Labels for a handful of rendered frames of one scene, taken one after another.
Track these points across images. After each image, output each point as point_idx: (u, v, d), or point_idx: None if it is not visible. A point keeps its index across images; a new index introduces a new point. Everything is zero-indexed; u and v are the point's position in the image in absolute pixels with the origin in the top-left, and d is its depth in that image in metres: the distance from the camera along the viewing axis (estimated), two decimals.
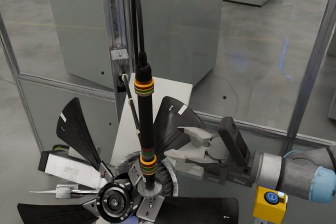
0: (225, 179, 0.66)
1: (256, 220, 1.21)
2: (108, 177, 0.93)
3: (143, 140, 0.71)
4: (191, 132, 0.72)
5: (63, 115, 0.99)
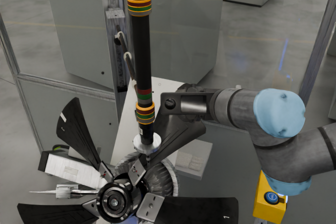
0: None
1: (256, 220, 1.21)
2: (108, 177, 0.93)
3: (139, 78, 0.61)
4: None
5: (63, 115, 0.99)
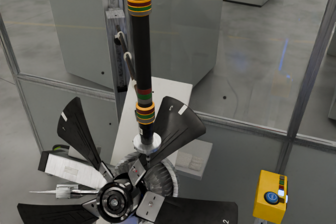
0: None
1: (256, 220, 1.21)
2: (134, 176, 0.91)
3: (139, 78, 0.61)
4: None
5: (184, 109, 0.90)
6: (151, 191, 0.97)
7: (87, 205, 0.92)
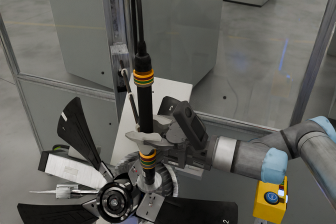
0: (184, 162, 0.68)
1: (256, 220, 1.21)
2: (134, 176, 0.91)
3: None
4: None
5: None
6: None
7: (87, 205, 0.92)
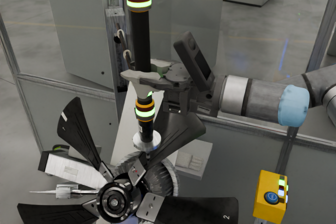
0: (187, 107, 0.58)
1: (256, 220, 1.21)
2: (134, 176, 0.91)
3: None
4: None
5: None
6: (151, 191, 0.97)
7: (87, 205, 0.92)
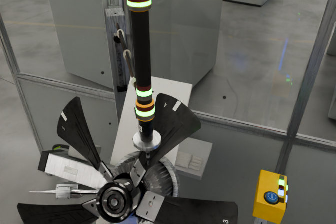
0: None
1: (256, 220, 1.21)
2: (145, 206, 0.89)
3: (139, 75, 0.60)
4: None
5: None
6: None
7: (103, 166, 0.92)
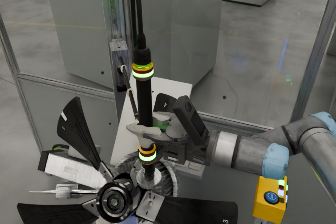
0: (184, 158, 0.67)
1: (256, 220, 1.21)
2: (145, 206, 0.89)
3: None
4: None
5: None
6: None
7: (103, 166, 0.92)
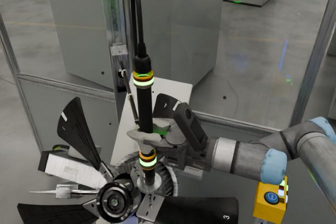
0: (183, 163, 0.68)
1: (256, 220, 1.21)
2: (145, 207, 0.89)
3: None
4: None
5: None
6: None
7: (103, 166, 0.92)
